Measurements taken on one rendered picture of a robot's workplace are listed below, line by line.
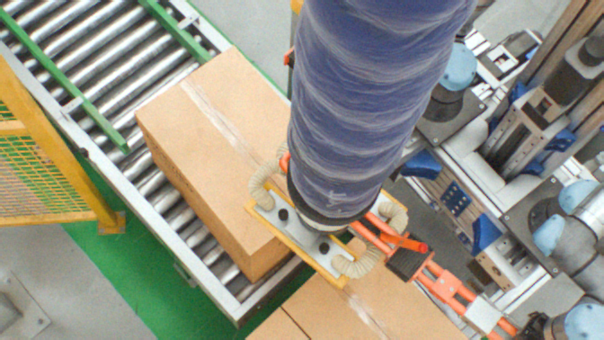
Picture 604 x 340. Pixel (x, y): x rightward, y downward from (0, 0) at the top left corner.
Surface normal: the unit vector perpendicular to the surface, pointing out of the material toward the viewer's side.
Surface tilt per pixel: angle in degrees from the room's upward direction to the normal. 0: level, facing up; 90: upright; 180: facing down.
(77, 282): 0
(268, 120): 0
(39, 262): 0
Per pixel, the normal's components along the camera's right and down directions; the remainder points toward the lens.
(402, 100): 0.29, 0.81
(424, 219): 0.04, -0.37
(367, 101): -0.12, 0.84
